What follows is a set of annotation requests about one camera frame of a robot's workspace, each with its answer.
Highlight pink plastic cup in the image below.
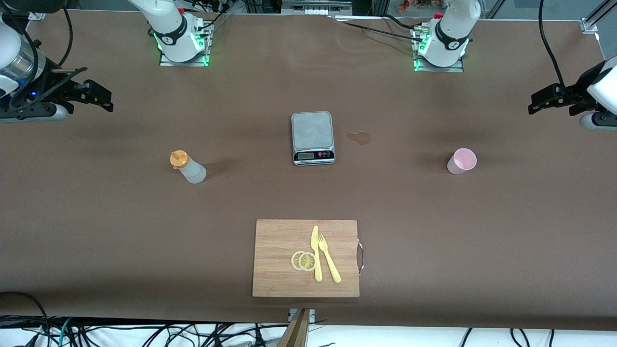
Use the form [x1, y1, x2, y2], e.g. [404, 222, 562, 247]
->
[447, 148, 478, 175]

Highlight squeeze bottle with orange cap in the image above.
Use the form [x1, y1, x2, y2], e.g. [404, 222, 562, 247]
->
[170, 150, 207, 185]

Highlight orange flowers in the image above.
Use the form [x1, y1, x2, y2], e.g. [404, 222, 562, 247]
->
[398, 0, 437, 14]

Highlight silver digital kitchen scale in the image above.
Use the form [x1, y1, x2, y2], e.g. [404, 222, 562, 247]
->
[291, 111, 335, 166]

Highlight bamboo cutting board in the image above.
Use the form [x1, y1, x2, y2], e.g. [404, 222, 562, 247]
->
[252, 219, 364, 298]

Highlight white power strip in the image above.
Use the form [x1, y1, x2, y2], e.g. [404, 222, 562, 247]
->
[282, 0, 352, 16]

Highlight yellow plastic fork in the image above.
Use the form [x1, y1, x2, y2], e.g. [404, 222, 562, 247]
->
[318, 233, 342, 284]

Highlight yellow plastic knife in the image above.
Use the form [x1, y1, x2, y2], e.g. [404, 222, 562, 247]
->
[311, 225, 322, 282]

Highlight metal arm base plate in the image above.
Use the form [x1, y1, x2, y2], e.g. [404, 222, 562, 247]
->
[413, 27, 464, 73]
[159, 19, 211, 67]

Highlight teal cable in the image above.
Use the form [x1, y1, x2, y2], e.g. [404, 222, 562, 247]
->
[57, 317, 74, 346]

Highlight wooden post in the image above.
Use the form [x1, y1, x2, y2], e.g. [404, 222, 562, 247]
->
[277, 308, 311, 347]

